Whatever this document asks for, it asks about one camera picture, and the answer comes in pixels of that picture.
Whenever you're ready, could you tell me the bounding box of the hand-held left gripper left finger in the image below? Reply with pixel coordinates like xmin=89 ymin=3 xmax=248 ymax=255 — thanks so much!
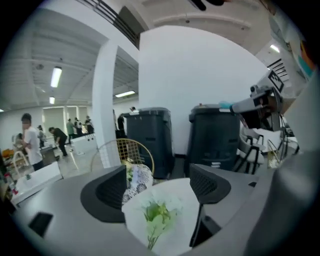
xmin=11 ymin=164 xmax=156 ymax=256

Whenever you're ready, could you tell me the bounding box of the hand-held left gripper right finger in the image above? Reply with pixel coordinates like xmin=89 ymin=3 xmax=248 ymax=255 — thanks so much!
xmin=179 ymin=163 xmax=274 ymax=256

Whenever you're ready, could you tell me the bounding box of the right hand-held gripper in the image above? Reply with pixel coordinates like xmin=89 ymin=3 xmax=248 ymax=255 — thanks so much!
xmin=229 ymin=69 xmax=286 ymax=132

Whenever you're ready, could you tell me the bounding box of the white green flowers bunch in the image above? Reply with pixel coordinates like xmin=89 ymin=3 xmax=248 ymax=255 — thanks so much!
xmin=140 ymin=197 xmax=183 ymax=251

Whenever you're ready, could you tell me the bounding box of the person's right hand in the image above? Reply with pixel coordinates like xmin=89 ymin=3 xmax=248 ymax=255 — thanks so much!
xmin=258 ymin=95 xmax=275 ymax=109

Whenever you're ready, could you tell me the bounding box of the blue cloth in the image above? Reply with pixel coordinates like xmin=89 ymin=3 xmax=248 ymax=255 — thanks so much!
xmin=218 ymin=100 xmax=236 ymax=110

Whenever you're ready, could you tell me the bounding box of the cream flower bunch with leaves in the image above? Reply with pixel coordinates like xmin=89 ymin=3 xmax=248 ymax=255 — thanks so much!
xmin=123 ymin=159 xmax=135 ymax=182

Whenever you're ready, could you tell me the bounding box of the lilac paper wrap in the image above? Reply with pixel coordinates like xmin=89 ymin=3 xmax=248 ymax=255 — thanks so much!
xmin=132 ymin=165 xmax=144 ymax=187

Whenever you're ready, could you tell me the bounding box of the round white table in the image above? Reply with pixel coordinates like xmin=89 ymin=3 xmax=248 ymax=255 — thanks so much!
xmin=121 ymin=177 xmax=201 ymax=256

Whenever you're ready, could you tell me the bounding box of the black wheeled machine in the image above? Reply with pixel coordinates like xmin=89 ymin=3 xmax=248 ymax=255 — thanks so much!
xmin=185 ymin=104 xmax=242 ymax=179
xmin=123 ymin=107 xmax=176 ymax=180

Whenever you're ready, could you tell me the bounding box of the low white cabinet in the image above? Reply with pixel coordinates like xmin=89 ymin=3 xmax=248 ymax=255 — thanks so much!
xmin=70 ymin=132 xmax=99 ymax=155

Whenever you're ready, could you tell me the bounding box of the person's white printed shirt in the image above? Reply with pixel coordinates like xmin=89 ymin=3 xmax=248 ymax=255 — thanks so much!
xmin=268 ymin=7 xmax=320 ymax=152

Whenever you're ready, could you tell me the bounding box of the red cap bottle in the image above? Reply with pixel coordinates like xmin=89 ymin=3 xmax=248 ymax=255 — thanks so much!
xmin=3 ymin=172 xmax=16 ymax=196

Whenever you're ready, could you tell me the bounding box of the black balcony railing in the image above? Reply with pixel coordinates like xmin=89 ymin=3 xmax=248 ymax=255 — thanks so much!
xmin=79 ymin=0 xmax=140 ymax=49

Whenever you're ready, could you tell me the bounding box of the patterned chair gold wire back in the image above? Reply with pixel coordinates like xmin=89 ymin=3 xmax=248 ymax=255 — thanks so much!
xmin=90 ymin=137 xmax=156 ymax=204
xmin=265 ymin=138 xmax=285 ymax=169

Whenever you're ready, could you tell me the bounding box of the white chair black frame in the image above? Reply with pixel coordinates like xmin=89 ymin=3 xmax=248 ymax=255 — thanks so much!
xmin=233 ymin=124 xmax=266 ymax=175
xmin=252 ymin=127 xmax=301 ymax=156

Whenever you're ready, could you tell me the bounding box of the black head camera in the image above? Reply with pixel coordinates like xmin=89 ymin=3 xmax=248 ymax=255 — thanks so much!
xmin=189 ymin=0 xmax=208 ymax=12

